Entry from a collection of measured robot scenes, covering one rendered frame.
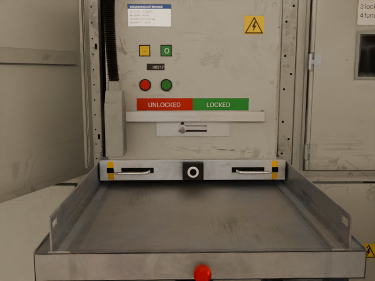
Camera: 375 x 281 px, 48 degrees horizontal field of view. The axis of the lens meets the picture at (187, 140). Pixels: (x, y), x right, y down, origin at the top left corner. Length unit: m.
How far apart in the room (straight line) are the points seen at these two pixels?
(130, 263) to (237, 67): 0.64
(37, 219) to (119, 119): 0.59
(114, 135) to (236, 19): 0.46
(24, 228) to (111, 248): 0.78
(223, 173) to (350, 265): 0.50
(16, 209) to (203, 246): 0.88
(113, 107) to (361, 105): 0.84
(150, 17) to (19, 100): 0.43
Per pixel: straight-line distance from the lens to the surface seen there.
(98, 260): 0.83
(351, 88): 1.51
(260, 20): 1.23
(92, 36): 1.45
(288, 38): 1.47
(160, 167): 1.22
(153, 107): 1.21
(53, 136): 1.36
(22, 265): 1.64
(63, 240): 0.88
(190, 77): 1.20
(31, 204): 1.55
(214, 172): 1.23
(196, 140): 1.22
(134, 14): 1.22
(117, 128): 1.11
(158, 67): 1.20
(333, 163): 1.53
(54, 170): 1.37
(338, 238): 0.91
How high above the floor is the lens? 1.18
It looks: 9 degrees down
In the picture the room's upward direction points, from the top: straight up
